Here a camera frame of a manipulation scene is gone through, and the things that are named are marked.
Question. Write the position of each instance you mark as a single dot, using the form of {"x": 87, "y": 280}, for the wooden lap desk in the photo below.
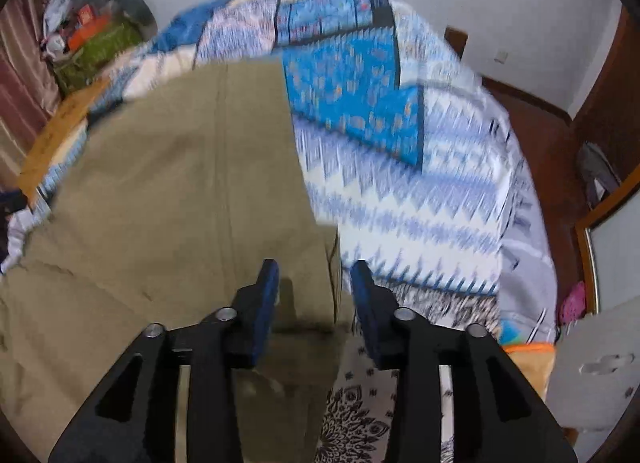
{"x": 71, "y": 112}

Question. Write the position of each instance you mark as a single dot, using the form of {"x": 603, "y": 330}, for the blue patchwork bed quilt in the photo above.
{"x": 403, "y": 152}

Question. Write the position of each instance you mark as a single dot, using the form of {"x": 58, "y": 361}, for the grey bag on floor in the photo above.
{"x": 597, "y": 173}

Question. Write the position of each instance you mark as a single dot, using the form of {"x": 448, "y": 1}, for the white sliding wardrobe door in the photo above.
{"x": 608, "y": 243}

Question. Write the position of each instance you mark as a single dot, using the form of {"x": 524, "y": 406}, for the orange box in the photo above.
{"x": 81, "y": 31}

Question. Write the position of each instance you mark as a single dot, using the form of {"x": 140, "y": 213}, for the brown wooden door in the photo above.
{"x": 610, "y": 116}

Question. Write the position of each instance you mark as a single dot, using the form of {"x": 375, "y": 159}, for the red striped curtain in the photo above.
{"x": 29, "y": 91}

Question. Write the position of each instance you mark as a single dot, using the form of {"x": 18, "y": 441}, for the grey neck pillow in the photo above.
{"x": 136, "y": 11}

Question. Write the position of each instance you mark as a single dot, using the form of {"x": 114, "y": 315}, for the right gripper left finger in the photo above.
{"x": 131, "y": 415}

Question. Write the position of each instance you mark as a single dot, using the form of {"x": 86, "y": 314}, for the white bedside cabinet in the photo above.
{"x": 595, "y": 374}

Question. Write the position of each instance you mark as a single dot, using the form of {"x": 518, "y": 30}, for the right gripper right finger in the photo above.
{"x": 498, "y": 416}

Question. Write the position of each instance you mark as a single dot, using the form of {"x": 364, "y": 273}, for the khaki olive pants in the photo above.
{"x": 174, "y": 204}

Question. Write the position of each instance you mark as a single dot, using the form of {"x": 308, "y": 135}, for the green laundry basket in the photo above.
{"x": 81, "y": 67}

